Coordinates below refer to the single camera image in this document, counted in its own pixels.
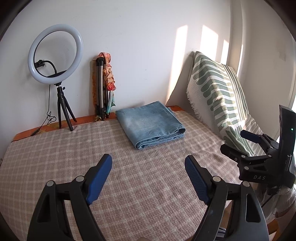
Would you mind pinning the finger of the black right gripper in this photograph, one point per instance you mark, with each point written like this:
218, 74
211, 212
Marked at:
255, 138
238, 155

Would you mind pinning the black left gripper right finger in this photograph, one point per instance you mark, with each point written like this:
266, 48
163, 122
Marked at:
246, 221

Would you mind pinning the light blue denim pants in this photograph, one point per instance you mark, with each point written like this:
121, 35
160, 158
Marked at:
150, 125

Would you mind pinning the orange floral knotted scarf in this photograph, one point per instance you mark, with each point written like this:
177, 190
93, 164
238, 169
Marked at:
108, 79

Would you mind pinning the black mini tripod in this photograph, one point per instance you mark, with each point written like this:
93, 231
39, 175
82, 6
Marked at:
63, 105

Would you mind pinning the black right gripper camera box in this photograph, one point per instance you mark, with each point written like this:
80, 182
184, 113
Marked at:
287, 138

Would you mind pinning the white ring light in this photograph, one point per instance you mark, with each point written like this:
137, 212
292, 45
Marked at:
79, 52

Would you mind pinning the green white patterned pillow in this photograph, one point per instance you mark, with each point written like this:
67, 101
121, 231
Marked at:
218, 101

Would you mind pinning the beige plaid bed cover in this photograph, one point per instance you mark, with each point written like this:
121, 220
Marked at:
147, 193

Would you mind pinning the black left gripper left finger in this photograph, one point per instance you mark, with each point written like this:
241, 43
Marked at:
50, 221

